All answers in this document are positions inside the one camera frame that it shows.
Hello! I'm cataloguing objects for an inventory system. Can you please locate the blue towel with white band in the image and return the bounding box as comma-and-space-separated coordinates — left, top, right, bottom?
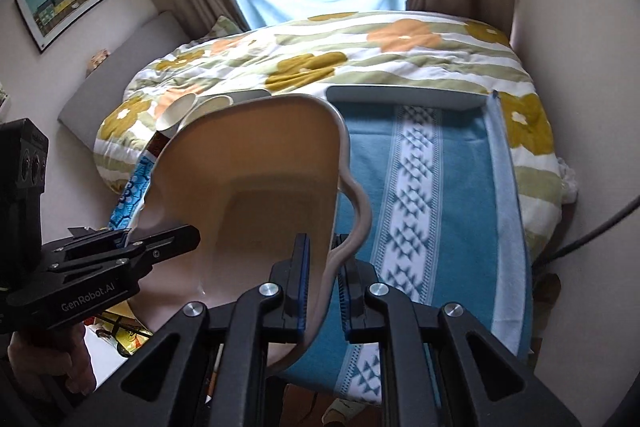
275, 99, 532, 403

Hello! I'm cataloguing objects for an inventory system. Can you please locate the green checked pillow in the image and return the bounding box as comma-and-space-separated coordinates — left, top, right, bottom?
202, 16, 243, 42

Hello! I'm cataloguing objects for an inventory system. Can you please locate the yellow bag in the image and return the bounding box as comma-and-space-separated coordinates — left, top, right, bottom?
97, 307, 153, 358

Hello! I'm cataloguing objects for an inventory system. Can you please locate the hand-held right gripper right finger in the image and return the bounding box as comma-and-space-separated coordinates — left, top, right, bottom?
334, 234, 583, 427

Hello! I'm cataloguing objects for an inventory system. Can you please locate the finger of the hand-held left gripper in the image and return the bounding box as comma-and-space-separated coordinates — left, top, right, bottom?
126, 224, 202, 266

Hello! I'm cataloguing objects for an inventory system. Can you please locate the floral striped duvet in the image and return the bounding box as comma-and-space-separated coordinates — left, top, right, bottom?
95, 9, 563, 258

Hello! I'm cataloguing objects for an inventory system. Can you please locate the cream round bowl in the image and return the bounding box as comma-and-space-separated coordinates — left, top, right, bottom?
177, 95, 234, 132

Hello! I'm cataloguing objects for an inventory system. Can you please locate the person's left hand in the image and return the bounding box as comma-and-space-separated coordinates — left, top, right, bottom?
7, 321, 98, 390

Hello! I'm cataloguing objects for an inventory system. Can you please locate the white plastic bag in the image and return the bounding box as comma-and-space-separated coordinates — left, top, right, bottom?
557, 157, 581, 202

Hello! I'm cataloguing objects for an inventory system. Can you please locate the small white bowl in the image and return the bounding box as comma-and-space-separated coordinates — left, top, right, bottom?
155, 93, 199, 140

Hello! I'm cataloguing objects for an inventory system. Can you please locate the teal cloth with mosaic border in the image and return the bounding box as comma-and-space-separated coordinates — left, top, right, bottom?
106, 142, 168, 253

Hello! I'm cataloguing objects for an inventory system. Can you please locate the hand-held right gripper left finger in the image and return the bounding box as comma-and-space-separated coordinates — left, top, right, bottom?
75, 234, 313, 427

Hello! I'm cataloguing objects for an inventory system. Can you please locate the grey headboard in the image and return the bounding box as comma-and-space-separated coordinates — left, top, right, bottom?
57, 11, 193, 150

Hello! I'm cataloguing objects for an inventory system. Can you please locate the pink square bowl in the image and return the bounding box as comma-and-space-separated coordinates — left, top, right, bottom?
131, 94, 373, 370

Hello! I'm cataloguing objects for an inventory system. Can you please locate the grey tray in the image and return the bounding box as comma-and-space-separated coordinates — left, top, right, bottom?
325, 84, 490, 112

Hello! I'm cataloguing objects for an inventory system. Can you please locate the black cable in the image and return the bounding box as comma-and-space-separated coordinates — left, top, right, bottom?
542, 202, 640, 264

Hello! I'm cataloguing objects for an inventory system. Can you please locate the plush toy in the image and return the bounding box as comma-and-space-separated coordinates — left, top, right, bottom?
85, 48, 111, 74

